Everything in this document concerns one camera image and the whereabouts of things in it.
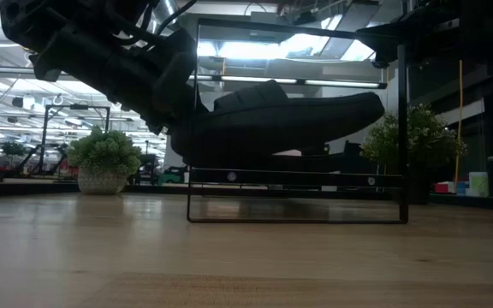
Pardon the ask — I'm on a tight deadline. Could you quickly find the long tube light bar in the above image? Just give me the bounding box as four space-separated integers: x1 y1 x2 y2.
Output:
188 73 388 90

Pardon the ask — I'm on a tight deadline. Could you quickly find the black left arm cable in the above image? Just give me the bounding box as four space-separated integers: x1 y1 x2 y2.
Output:
154 0 199 35

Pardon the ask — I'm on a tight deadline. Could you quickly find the yellow hanging cable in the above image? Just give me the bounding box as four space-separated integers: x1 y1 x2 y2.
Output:
454 59 464 185

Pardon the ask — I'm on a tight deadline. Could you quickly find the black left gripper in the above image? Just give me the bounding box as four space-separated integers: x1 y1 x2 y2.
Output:
30 25 207 134

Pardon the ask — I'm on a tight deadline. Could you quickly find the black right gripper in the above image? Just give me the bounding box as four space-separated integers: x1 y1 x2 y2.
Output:
357 0 466 68

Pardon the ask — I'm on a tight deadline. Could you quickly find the green plant in white pot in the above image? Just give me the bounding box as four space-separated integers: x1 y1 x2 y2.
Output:
65 127 144 196

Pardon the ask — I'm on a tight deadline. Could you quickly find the leafy green plant dark pot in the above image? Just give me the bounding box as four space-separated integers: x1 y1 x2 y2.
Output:
359 102 469 204

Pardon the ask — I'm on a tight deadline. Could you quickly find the small green cart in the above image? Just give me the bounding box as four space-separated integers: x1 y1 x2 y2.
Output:
156 166 186 186

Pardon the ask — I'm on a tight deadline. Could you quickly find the small black metal frame rig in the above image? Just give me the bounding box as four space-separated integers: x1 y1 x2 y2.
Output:
36 104 111 172

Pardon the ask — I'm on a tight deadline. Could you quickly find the black ribbed slide sandal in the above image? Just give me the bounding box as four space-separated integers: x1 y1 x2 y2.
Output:
169 80 386 160
186 151 361 174

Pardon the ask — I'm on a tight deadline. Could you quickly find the black metal shoe shelf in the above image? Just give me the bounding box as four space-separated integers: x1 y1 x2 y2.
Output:
186 16 410 225

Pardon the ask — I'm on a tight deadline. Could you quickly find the pale green container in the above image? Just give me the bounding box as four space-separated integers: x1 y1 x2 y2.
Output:
468 171 490 198

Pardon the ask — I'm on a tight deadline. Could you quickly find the small background green plant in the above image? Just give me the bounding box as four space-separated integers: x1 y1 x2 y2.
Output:
0 140 27 157

